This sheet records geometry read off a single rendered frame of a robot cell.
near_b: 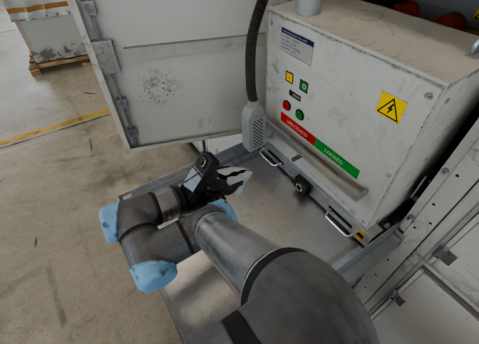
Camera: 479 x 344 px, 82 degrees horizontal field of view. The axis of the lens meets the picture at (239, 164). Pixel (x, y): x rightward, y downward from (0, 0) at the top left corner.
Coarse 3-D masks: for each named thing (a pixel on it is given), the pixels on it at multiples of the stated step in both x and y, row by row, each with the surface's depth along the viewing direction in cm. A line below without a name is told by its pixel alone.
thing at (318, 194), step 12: (276, 156) 105; (288, 168) 101; (312, 180) 93; (312, 192) 94; (324, 192) 89; (324, 204) 91; (336, 204) 86; (336, 216) 88; (348, 216) 83; (348, 228) 85; (360, 228) 80; (372, 228) 80; (372, 240) 80
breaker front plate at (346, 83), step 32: (320, 32) 63; (288, 64) 77; (320, 64) 67; (352, 64) 59; (384, 64) 53; (288, 96) 84; (320, 96) 72; (352, 96) 63; (416, 96) 51; (288, 128) 91; (320, 128) 78; (352, 128) 67; (384, 128) 60; (416, 128) 53; (320, 160) 84; (352, 160) 72; (384, 160) 63; (384, 192) 68
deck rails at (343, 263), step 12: (240, 144) 107; (216, 156) 104; (228, 156) 108; (240, 156) 111; (252, 156) 111; (180, 168) 97; (156, 180) 94; (168, 180) 97; (180, 180) 101; (132, 192) 91; (144, 192) 94; (384, 240) 85; (348, 252) 82; (360, 252) 76; (336, 264) 79; (348, 264) 76
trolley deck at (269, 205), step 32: (256, 160) 110; (256, 192) 99; (288, 192) 99; (256, 224) 89; (288, 224) 89; (320, 224) 89; (192, 256) 82; (320, 256) 82; (384, 256) 86; (160, 288) 75; (192, 288) 75; (224, 288) 75; (192, 320) 70
